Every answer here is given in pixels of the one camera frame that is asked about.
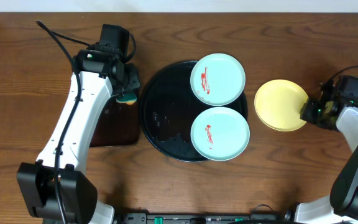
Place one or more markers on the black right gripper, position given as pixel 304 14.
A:
pixel 309 115

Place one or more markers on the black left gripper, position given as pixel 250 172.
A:
pixel 132 82

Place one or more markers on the green yellow sponge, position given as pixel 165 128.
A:
pixel 128 98

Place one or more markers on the yellow plate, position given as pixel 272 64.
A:
pixel 278 104

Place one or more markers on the light blue plate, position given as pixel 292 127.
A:
pixel 220 133

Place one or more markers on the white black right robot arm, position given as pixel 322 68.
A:
pixel 341 205

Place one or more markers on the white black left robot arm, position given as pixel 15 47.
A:
pixel 55 187

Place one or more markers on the black rectangular tray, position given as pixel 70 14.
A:
pixel 118 124

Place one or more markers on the black round tray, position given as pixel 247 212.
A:
pixel 168 108

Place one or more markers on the light green plate far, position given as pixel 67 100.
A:
pixel 217 79

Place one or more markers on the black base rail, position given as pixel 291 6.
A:
pixel 141 216

